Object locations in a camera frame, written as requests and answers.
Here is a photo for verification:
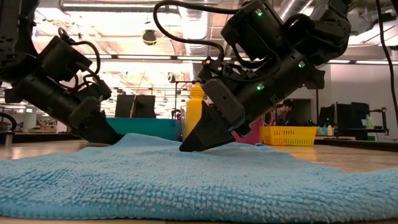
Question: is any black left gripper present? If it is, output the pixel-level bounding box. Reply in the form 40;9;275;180
4;72;124;146

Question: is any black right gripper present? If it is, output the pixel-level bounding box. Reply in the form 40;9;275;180
178;46;326;153

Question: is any yellow plastic sports bottle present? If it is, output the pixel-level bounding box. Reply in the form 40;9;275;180
185;82;208;139

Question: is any purple plastic sports bottle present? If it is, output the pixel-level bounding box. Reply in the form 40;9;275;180
232;119;262;146

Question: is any turquoise microfibre cloth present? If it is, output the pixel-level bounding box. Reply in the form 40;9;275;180
0;133;398;223

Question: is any clear plastic bin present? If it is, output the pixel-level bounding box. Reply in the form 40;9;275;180
179;105;188;141

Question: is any blue plastic bin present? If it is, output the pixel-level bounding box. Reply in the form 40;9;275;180
105;116;184;142

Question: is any black monitor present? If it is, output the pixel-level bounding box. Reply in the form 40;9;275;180
114;95;156;118

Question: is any person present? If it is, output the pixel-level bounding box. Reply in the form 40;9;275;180
267;98;295;127

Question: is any yellow plastic basket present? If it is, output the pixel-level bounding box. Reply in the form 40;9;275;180
260;126;318;147

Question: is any long ceiling light strip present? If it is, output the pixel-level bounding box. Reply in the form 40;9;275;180
83;54;398;65

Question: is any black ceiling device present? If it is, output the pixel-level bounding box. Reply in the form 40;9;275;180
142;29;157;46

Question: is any black background workstation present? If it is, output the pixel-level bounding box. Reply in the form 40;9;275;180
320;101;389;141

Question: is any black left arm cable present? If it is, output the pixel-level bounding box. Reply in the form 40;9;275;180
57;27;102;91

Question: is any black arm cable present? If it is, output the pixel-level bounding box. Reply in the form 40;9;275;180
152;0;242;63
57;27;102;91

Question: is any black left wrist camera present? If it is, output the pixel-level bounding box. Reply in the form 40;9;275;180
39;35;94;83

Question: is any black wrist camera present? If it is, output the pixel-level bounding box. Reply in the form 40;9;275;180
39;35;94;83
221;0;285;62

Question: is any black hose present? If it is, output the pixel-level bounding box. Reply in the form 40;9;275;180
0;112;18;133

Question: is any round silver ceiling duct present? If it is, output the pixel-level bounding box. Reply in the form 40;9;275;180
178;0;214;57

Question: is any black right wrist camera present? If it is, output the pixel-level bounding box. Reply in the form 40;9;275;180
221;0;285;62

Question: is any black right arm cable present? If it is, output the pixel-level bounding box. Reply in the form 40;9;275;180
152;0;242;63

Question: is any slanted silver ceiling duct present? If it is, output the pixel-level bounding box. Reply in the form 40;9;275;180
278;0;313;21

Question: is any black hanging cable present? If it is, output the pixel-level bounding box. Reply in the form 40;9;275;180
374;0;398;127

